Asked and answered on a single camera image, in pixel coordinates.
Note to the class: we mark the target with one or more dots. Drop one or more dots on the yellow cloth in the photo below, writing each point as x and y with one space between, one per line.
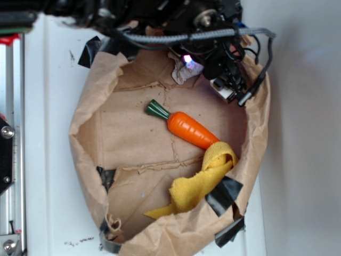
186 193

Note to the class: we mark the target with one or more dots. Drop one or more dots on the brown paper bag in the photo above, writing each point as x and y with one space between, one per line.
126 160

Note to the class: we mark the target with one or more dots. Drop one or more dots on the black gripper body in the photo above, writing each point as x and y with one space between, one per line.
220 60

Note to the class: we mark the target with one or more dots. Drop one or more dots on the orange toy carrot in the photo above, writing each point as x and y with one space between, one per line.
183 126

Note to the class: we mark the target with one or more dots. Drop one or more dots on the white paper ball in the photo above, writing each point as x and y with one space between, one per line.
184 68

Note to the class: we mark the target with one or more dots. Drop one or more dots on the white plastic tray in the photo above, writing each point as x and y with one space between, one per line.
58 221

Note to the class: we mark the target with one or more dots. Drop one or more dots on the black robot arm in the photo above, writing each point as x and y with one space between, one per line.
207 31

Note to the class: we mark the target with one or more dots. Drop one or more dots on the black bracket with bolts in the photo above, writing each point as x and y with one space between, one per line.
6 157

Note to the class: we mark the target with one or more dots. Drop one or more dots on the aluminium frame rail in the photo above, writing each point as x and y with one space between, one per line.
13 209

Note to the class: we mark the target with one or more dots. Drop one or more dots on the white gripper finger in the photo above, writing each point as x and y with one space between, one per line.
223 89

